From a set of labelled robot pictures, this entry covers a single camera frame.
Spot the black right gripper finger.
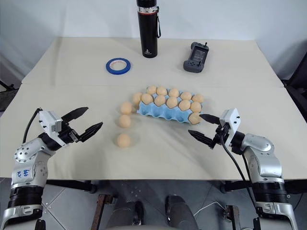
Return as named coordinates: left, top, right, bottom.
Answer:
left=199, top=114, right=221, bottom=125
left=188, top=129, right=215, bottom=148

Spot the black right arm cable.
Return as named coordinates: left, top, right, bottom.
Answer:
left=221, top=134, right=262, bottom=218

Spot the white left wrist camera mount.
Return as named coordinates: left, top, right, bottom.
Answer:
left=38, top=110, right=67, bottom=146

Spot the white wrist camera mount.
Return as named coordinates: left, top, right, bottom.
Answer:
left=219, top=107, right=241, bottom=145
left=38, top=110, right=67, bottom=146

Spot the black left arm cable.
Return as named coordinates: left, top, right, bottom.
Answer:
left=22, top=107, right=44, bottom=145

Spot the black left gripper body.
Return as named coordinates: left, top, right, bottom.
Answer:
left=58, top=120, right=82, bottom=145

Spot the grey handheld remote controller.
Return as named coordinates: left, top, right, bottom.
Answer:
left=183, top=41, right=210, bottom=73

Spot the blue egg tray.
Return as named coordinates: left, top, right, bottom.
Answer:
left=136, top=90, right=204, bottom=126

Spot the thin white floor cable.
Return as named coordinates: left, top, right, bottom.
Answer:
left=192, top=200, right=228, bottom=217

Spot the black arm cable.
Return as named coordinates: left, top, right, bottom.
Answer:
left=22, top=107, right=44, bottom=145
left=221, top=134, right=262, bottom=218

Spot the rusty metal bar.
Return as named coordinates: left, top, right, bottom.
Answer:
left=224, top=204, right=241, bottom=230
left=94, top=193, right=114, bottom=230

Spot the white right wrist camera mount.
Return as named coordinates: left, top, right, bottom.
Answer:
left=219, top=107, right=241, bottom=145

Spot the black background stand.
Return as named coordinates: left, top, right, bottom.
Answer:
left=0, top=76, right=19, bottom=113

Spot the black table frame bar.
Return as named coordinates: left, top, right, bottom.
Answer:
left=220, top=180, right=255, bottom=194
left=46, top=179, right=97, bottom=194

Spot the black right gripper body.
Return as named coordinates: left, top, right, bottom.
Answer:
left=210, top=121, right=231, bottom=150

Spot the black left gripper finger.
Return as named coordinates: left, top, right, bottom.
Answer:
left=78, top=121, right=104, bottom=142
left=61, top=106, right=90, bottom=123

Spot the black background equipment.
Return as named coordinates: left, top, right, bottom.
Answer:
left=281, top=37, right=307, bottom=107

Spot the blue tape roll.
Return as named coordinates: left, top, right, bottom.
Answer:
left=105, top=57, right=132, bottom=76

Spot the black thermos bottle with strap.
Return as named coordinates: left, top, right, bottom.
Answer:
left=136, top=0, right=162, bottom=58

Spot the beige tablecloth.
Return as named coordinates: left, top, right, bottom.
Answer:
left=0, top=36, right=291, bottom=180

